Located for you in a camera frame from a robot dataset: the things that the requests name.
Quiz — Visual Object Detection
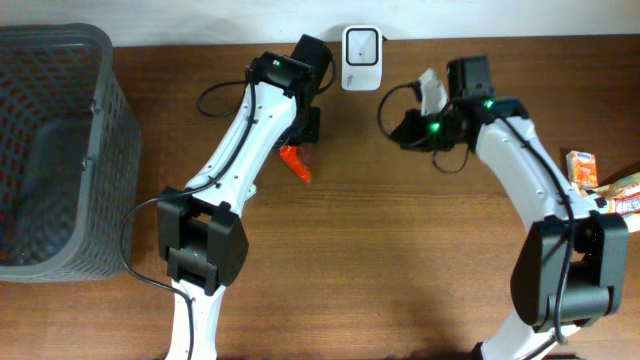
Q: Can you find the red Hacks candy bag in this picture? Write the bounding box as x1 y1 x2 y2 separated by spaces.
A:
279 143 313 184

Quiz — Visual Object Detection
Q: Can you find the orange tissue pack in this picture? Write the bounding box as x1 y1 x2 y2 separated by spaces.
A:
566 151 598 189

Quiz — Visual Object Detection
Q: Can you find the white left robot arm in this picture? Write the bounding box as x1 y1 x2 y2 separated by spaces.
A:
157 35 335 359

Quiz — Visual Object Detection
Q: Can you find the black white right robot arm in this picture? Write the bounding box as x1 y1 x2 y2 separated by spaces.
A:
384 55 629 360

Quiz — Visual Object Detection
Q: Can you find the white barcode scanner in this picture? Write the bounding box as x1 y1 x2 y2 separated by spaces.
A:
341 25 383 91

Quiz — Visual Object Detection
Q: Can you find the grey plastic mesh basket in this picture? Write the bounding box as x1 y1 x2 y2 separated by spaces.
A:
1 23 142 283

